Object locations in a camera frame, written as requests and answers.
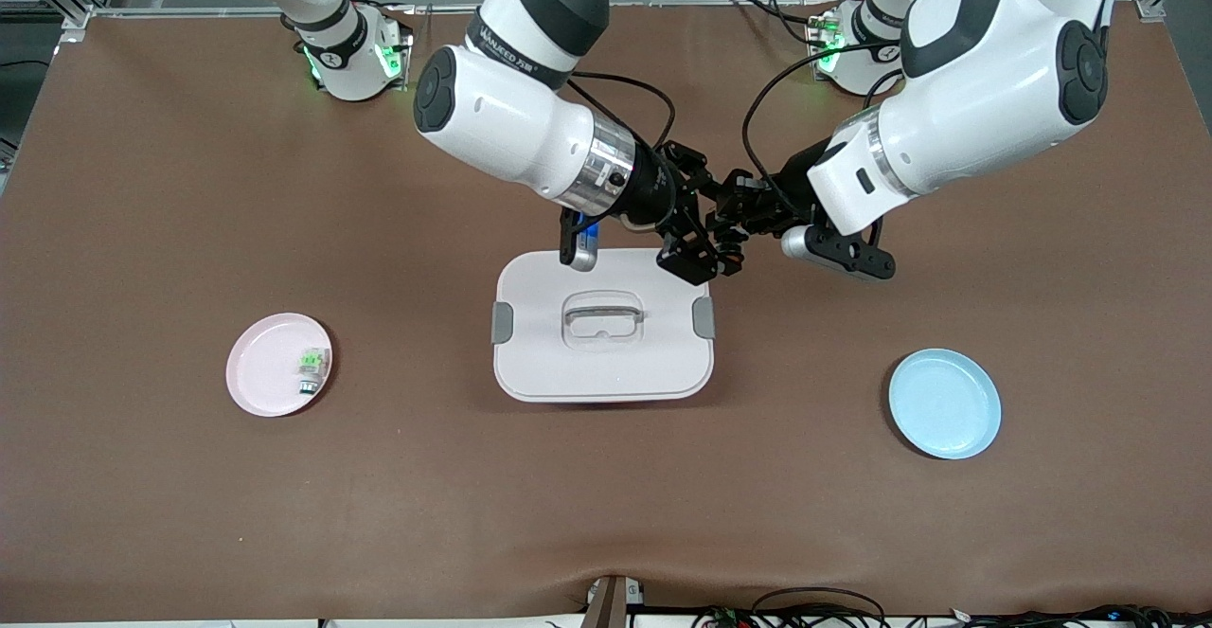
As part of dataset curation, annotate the white lidded storage box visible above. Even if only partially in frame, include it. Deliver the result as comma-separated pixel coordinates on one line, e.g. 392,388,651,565
490,247,717,404

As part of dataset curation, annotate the light blue round plate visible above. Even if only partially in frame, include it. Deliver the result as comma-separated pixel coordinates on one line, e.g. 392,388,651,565
887,348,1003,461

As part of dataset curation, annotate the pink round plate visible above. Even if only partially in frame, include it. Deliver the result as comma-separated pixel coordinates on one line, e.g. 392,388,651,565
225,312,334,419

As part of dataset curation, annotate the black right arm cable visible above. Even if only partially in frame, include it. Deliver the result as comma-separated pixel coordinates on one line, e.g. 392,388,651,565
563,69,678,165

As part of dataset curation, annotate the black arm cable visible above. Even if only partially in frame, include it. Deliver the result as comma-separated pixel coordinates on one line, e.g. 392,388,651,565
563,69,678,165
741,39,910,231

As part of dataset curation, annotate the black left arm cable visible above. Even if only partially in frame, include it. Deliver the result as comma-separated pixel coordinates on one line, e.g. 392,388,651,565
741,39,910,231

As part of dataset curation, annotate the grey camera stand post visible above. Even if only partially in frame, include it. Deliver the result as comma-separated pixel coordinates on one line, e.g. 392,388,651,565
582,574,647,628

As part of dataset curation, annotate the black looped cable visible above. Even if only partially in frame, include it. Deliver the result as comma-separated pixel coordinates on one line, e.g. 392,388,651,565
751,587,888,628

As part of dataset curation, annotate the tangled cable bundle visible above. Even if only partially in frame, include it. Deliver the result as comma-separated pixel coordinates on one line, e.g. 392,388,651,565
947,602,1212,628

